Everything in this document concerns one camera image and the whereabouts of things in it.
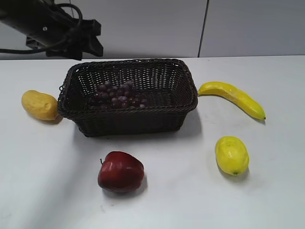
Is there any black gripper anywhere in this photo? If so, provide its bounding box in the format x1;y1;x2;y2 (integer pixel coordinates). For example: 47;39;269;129
25;19;104;61

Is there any purple grape bunch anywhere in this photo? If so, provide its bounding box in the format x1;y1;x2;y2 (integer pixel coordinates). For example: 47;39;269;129
87;80;148;110

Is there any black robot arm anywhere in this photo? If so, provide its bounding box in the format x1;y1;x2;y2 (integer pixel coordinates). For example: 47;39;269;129
0;0;103;61

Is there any dark brown wicker basket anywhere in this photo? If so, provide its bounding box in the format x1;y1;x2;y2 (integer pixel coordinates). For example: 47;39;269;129
58;59;198;137

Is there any yellow-orange potato-shaped fruit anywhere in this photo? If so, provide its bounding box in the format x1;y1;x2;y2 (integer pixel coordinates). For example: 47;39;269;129
21;90;58;121

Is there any red apple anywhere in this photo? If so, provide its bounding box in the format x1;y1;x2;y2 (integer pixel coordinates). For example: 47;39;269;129
98;151;144;193

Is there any yellow banana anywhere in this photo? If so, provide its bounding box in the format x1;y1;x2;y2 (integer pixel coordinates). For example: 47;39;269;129
198;82;266;120

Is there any yellow lemon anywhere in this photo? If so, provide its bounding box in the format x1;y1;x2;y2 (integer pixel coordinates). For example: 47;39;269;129
215;136;250;176

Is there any black cable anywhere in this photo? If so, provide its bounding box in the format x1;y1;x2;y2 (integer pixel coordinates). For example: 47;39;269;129
0;2;83;54

